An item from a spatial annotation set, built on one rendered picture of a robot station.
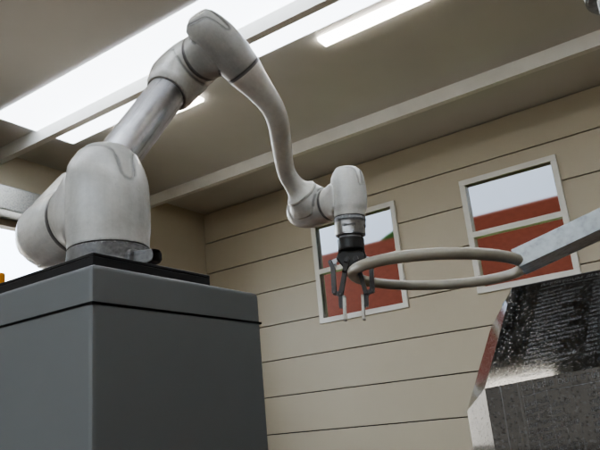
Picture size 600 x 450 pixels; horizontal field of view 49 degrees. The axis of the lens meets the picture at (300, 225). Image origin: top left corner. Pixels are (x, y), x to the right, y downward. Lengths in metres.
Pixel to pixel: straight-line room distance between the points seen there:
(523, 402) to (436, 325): 6.99
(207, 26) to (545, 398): 1.15
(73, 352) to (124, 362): 0.07
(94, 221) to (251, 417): 0.45
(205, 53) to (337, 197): 0.54
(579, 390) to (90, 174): 1.01
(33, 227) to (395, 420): 7.47
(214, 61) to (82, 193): 0.62
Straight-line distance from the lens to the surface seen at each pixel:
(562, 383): 1.41
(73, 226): 1.28
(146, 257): 1.21
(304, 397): 9.30
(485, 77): 7.50
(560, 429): 1.41
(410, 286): 2.06
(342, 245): 1.85
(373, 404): 8.75
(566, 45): 7.37
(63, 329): 1.05
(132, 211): 1.27
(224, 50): 1.73
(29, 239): 1.46
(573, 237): 1.76
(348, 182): 1.88
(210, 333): 1.17
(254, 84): 1.76
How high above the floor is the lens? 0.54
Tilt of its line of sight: 17 degrees up
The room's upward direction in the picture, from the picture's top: 5 degrees counter-clockwise
